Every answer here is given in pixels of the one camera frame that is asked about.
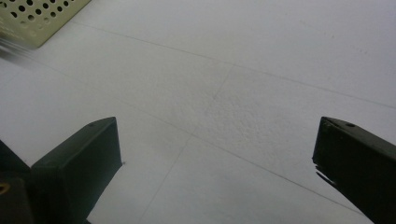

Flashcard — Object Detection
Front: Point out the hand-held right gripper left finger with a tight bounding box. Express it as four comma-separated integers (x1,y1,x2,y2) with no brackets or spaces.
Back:
30,116,123,224

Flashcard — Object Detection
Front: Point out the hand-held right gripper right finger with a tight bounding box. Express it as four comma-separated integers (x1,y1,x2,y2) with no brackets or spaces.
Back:
312,116,396,224

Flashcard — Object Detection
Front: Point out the cream perforated plastic basket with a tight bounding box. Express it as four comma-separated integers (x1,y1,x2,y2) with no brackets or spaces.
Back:
0,0,92,49

